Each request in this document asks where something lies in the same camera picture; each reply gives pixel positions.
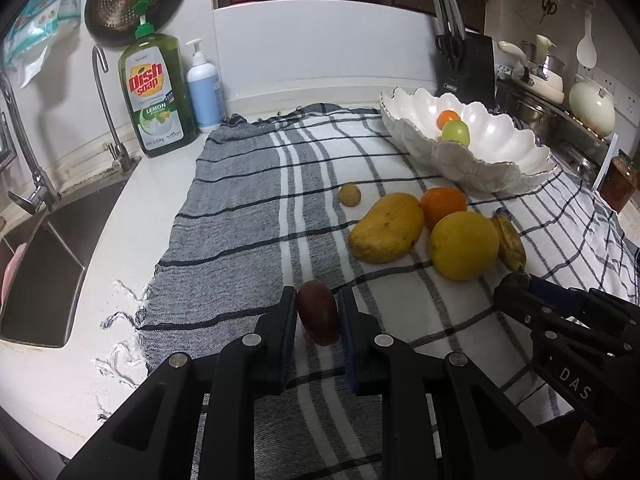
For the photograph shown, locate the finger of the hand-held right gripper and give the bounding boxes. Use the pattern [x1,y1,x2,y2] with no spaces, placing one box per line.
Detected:
[520,271,640,333]
[492,272,636,366]

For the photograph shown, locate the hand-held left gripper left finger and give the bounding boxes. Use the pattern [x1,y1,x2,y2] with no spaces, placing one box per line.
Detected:
[56,286,301,480]

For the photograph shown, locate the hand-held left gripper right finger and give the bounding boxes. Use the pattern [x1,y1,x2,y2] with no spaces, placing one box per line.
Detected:
[338,287,592,480]

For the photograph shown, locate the dark red plum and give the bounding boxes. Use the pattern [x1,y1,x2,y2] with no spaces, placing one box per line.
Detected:
[295,281,342,347]

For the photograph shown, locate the small spotted banana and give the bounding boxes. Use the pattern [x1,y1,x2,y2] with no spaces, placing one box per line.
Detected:
[490,208,527,272]

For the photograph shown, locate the round yellow citrus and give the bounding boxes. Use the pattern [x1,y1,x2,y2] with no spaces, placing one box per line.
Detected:
[430,211,501,282]

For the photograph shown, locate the yellow mango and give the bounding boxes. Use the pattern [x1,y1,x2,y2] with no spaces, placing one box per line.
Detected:
[348,192,426,264]

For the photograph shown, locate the large orange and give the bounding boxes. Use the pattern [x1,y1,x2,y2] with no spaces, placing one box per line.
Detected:
[419,187,469,231]

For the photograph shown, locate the white scalloped bowl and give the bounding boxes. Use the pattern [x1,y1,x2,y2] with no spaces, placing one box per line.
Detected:
[379,86,557,194]

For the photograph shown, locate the grey white checked cloth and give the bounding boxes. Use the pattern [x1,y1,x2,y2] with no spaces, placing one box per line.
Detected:
[95,102,640,480]

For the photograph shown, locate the glass jar of preserves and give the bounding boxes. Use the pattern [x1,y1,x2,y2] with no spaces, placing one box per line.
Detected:
[598,150,640,213]

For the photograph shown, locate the green apple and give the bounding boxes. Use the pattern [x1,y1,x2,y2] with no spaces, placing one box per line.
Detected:
[441,120,471,145]

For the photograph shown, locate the steel pot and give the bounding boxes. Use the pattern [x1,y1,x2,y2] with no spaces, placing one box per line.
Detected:
[510,92,553,128]

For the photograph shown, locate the white egg-shaped jar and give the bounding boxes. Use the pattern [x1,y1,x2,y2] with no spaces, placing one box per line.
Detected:
[569,80,617,137]

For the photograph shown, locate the black knife block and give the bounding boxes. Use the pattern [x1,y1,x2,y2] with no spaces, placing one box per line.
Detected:
[434,32,497,106]

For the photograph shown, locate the steel sink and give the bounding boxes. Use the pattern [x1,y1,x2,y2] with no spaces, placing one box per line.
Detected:
[0,180,128,348]

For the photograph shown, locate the white rice spoon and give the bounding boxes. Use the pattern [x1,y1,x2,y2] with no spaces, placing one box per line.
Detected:
[576,10,598,68]

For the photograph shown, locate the blue pump bottle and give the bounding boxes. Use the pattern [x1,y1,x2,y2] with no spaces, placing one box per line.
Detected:
[185,39,226,134]

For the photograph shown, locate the black kitchen scissors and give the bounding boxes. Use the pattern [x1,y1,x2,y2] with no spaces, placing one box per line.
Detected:
[436,34,468,70]

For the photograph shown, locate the thin gooseneck faucet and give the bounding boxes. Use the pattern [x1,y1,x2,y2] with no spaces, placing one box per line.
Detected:
[91,45,142,173]

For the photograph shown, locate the green dish soap bottle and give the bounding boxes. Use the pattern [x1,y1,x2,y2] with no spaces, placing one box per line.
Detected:
[118,2,198,159]

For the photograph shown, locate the pink sponge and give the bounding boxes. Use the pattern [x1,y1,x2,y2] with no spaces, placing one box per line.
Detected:
[0,242,28,311]

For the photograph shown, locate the chrome sink faucet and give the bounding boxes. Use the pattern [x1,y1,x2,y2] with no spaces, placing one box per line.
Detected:
[0,72,63,216]

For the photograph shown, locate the metal colander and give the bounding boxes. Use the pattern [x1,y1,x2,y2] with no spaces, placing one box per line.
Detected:
[84,0,188,50]

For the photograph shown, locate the light blue plastic package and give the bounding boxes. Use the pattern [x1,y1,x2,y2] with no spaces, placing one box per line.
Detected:
[2,0,88,88]

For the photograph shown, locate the white pot with handle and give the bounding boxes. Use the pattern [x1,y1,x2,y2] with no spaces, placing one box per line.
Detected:
[496,35,567,106]

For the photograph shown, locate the white wall outlet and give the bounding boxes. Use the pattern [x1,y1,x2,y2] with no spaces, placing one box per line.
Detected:
[575,62,633,111]

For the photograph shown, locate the steel handle knife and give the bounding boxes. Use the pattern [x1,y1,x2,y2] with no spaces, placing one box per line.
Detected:
[441,0,461,37]
[430,0,451,37]
[450,0,469,39]

